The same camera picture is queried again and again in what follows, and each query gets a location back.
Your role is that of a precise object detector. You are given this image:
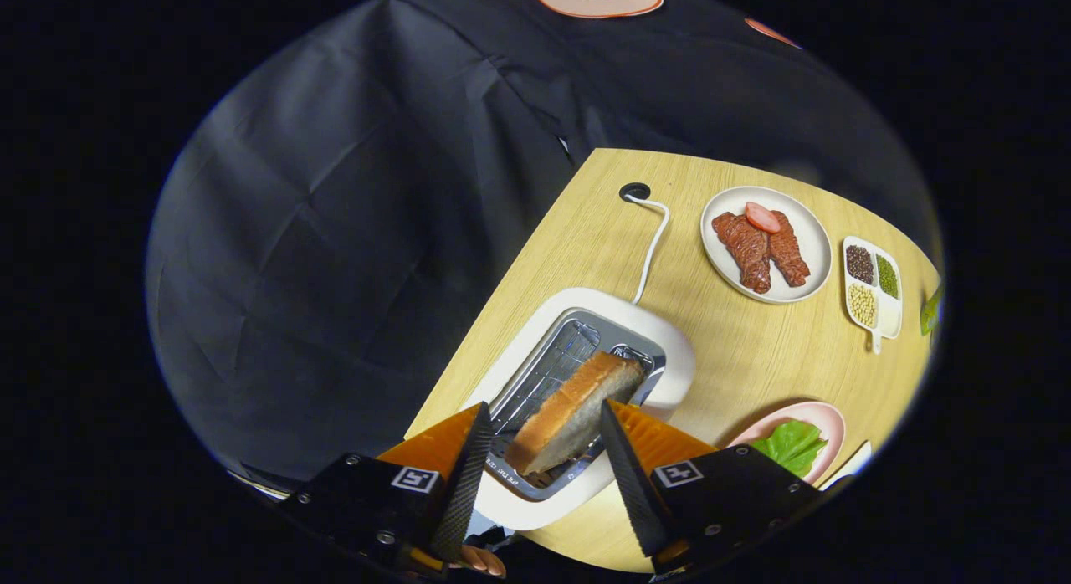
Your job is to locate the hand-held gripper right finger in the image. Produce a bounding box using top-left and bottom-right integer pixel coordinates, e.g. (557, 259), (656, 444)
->
(599, 398), (854, 576)

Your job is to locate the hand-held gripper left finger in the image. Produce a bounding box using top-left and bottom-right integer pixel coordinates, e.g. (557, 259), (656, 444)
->
(280, 402), (495, 578)

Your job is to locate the toasted bread slice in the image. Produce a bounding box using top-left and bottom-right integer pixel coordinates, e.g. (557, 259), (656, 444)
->
(505, 351), (646, 476)

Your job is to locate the green lettuce leaf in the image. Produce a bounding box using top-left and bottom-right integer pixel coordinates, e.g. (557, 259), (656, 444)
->
(751, 420), (829, 478)

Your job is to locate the white toaster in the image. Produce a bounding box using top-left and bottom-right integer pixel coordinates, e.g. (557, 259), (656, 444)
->
(463, 287), (697, 532)

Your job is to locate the pink plate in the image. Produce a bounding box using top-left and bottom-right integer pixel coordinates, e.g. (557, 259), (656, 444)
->
(726, 401), (847, 484)

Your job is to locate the white triangular plate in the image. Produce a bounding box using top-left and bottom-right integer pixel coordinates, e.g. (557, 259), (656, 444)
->
(820, 441), (873, 490)

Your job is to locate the black backdrop cloth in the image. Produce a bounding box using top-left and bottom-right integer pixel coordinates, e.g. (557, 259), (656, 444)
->
(144, 0), (930, 493)

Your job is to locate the brown meat piece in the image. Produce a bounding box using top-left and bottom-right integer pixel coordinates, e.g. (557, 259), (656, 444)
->
(768, 210), (811, 287)
(712, 213), (772, 295)

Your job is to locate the pile of yellow soybeans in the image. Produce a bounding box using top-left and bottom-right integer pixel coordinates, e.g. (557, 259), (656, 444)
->
(848, 284), (878, 328)

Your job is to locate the round white plate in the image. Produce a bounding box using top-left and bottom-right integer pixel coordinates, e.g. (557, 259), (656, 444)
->
(700, 186), (833, 305)

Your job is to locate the white divided dish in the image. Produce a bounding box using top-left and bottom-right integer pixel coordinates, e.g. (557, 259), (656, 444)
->
(842, 236), (904, 355)

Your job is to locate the green and silver bottle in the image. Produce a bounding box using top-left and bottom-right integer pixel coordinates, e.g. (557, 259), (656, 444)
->
(920, 283), (945, 336)

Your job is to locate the white toaster cable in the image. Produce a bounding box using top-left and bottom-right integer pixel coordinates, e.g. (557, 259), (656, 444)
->
(626, 195), (671, 305)

